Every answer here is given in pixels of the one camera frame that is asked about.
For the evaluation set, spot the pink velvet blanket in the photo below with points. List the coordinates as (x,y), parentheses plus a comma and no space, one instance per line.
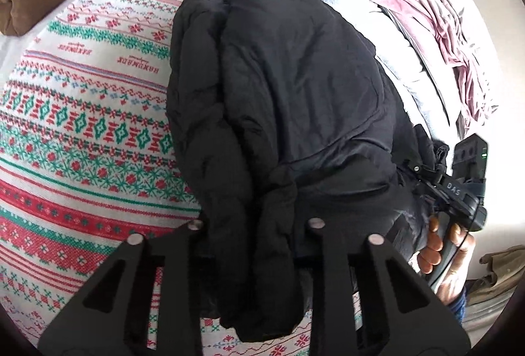
(454,43)

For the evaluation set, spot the person right hand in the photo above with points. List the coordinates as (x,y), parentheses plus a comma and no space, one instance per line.
(430,257)

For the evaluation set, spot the olive cloth on floor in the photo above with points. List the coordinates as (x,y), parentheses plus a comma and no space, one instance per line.
(505,269)

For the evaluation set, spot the light blue duvet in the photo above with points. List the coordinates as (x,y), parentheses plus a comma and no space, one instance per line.
(402,65)

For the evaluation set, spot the black quilted puffer jacket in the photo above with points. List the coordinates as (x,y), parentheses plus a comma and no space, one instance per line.
(280,112)

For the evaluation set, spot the patterned nordic blanket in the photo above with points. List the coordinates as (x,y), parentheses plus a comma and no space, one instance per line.
(87,158)

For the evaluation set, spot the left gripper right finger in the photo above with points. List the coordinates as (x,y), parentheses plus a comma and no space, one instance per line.
(368,301)

